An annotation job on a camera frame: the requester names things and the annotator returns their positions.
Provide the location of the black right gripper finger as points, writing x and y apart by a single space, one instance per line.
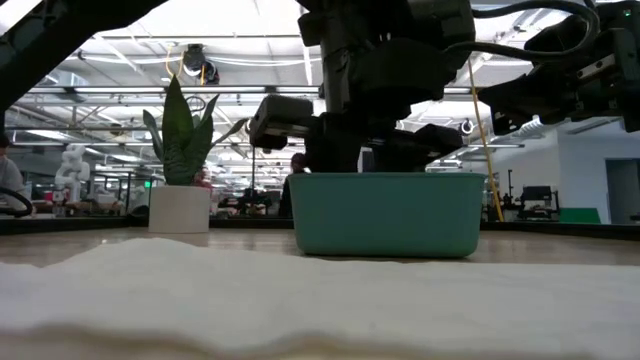
525 102

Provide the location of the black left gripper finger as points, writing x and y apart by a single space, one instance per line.
332 155
397 162

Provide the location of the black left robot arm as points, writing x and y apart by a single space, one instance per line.
60 35

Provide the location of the teal plastic tupperware container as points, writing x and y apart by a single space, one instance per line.
385 215

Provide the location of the person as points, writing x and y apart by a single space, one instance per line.
204 179
10 180
299 162

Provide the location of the black machine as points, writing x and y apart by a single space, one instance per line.
537 194

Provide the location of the grey door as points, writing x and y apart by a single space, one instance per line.
622 192

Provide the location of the green board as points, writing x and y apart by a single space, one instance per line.
580 216

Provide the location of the white folded cloth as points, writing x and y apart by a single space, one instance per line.
300 300

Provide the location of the green snake plant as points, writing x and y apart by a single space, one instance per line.
182 145

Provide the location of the white plant pot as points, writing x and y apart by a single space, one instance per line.
180 210

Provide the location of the black ceiling device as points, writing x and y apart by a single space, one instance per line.
197 60

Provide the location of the white robot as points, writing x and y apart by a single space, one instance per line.
72 170

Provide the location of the black metal table frame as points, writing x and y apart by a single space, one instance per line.
75 225

